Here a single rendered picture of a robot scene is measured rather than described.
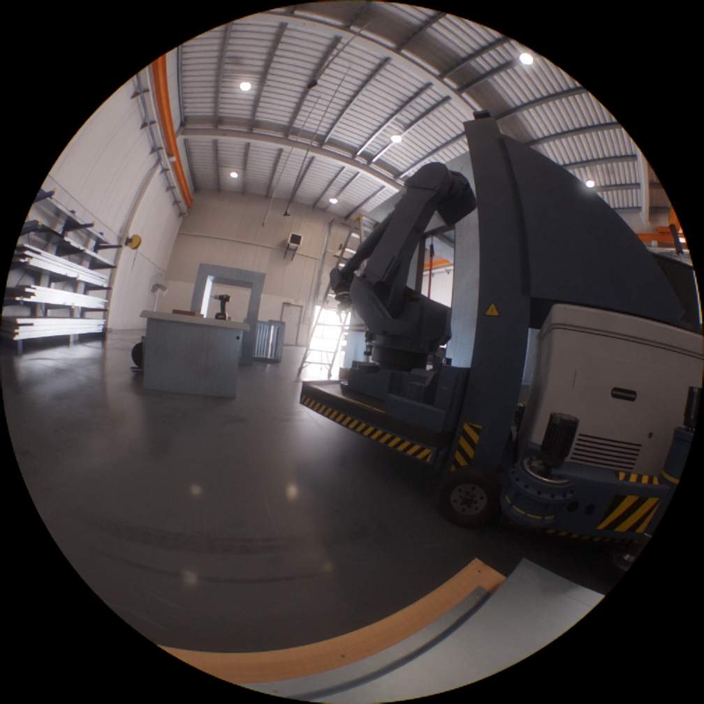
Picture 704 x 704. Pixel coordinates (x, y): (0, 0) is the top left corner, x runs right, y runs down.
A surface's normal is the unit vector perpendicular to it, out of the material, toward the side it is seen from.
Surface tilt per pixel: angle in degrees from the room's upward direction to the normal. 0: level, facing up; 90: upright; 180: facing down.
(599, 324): 90
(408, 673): 0
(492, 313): 90
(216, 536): 0
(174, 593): 0
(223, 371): 90
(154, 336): 90
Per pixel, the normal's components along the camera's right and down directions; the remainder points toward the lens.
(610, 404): -0.67, -0.07
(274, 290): 0.46, 0.11
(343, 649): 0.15, -0.99
